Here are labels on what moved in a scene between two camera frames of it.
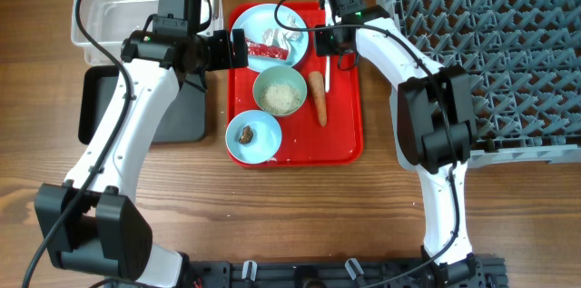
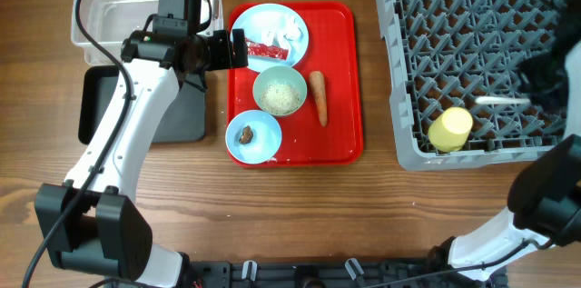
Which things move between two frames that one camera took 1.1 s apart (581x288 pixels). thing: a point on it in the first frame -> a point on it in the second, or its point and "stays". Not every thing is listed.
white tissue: [282, 38] stays
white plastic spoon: [328, 74] -> [501, 100]
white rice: [280, 98] stays
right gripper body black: [326, 43] -> [545, 77]
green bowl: [280, 91] stays
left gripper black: [224, 58] stays
